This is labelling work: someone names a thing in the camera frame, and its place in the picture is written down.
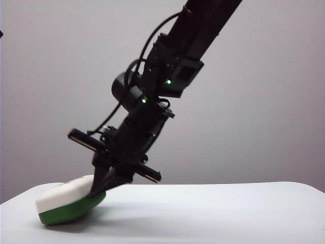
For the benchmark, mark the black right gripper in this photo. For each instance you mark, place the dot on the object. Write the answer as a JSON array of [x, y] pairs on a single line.
[[134, 137]]

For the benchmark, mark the white green foam mahjong tile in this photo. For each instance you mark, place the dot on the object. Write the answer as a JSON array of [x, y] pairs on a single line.
[[63, 197]]

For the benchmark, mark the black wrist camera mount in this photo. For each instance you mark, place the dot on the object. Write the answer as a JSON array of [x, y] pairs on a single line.
[[188, 75]]

